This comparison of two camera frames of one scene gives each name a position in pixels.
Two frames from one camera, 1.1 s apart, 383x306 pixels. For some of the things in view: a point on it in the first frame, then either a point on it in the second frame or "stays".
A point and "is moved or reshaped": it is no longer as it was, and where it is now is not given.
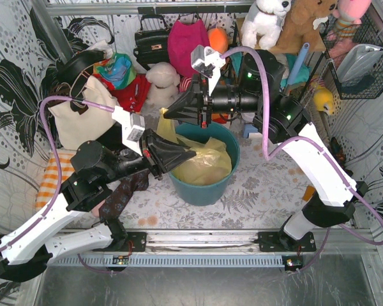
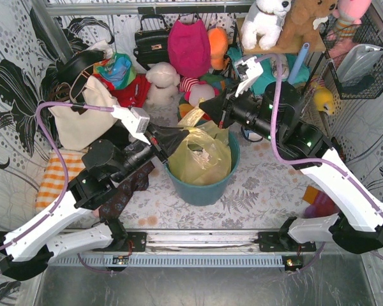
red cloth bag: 132,96 stays
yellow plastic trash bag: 212,163 is moved or reshaped
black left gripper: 152,156 to 157,146
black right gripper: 203,102 to 225,109
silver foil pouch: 357,61 stays
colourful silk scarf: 118,69 stays
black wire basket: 360,55 stays
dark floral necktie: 112,206 stays
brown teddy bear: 298,28 stays
